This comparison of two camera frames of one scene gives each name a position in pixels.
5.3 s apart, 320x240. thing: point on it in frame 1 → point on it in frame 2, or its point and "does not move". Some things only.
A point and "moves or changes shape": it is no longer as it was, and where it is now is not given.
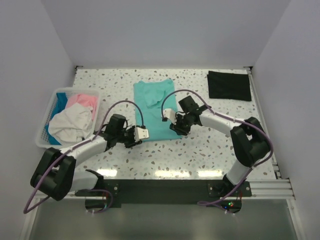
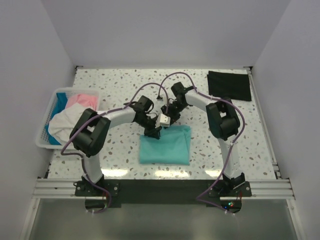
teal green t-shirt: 149,95 moves or changes shape
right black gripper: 178,129 → 173,118
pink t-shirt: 86,100 does not move
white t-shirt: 72,124 does not move
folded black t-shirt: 229,86 does not move
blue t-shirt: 61,101 does not move
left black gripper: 132,142 → 153,132
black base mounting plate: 164,193 does not move
